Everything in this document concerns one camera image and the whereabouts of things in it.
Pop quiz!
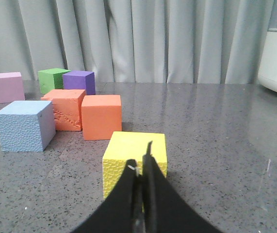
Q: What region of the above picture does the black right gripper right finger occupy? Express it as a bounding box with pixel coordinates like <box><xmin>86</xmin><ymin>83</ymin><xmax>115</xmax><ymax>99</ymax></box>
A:
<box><xmin>142</xmin><ymin>142</ymin><xmax>220</xmax><ymax>233</ymax></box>

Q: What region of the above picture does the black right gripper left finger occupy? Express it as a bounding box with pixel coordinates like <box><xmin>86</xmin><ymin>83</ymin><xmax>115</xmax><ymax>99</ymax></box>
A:
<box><xmin>73</xmin><ymin>159</ymin><xmax>138</xmax><ymax>233</ymax></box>

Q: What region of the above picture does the yellow foam cube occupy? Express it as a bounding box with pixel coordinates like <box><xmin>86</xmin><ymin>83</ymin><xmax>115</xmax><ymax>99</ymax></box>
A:
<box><xmin>102</xmin><ymin>132</ymin><xmax>168</xmax><ymax>199</ymax></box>

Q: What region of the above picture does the smooth orange foam cube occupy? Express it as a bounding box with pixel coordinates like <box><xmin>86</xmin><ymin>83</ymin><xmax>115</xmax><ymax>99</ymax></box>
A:
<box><xmin>81</xmin><ymin>95</ymin><xmax>122</xmax><ymax>140</ymax></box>

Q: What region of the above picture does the damaged orange foam cube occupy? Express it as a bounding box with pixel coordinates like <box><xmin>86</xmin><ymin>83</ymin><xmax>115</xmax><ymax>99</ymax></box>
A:
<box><xmin>41</xmin><ymin>89</ymin><xmax>86</xmax><ymax>131</ymax></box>

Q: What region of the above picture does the light blue textured cube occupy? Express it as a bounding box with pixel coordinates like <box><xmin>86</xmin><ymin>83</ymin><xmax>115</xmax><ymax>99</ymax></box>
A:
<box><xmin>0</xmin><ymin>100</ymin><xmax>56</xmax><ymax>152</ymax></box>

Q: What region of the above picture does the purple cube beside green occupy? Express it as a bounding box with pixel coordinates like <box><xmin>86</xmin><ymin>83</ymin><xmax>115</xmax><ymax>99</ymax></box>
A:
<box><xmin>62</xmin><ymin>70</ymin><xmax>96</xmax><ymax>95</ymax></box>

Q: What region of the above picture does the green foam cube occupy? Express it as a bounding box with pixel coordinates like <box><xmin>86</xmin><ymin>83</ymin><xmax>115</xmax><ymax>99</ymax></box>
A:
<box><xmin>38</xmin><ymin>68</ymin><xmax>70</xmax><ymax>94</ymax></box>

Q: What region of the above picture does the pink foam cube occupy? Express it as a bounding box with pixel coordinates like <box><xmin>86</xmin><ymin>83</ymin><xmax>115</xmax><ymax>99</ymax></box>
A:
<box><xmin>0</xmin><ymin>72</ymin><xmax>25</xmax><ymax>103</ymax></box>

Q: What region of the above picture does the grey curtain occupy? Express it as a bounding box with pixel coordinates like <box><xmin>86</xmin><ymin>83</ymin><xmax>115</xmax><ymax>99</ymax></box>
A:
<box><xmin>0</xmin><ymin>0</ymin><xmax>273</xmax><ymax>84</ymax></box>

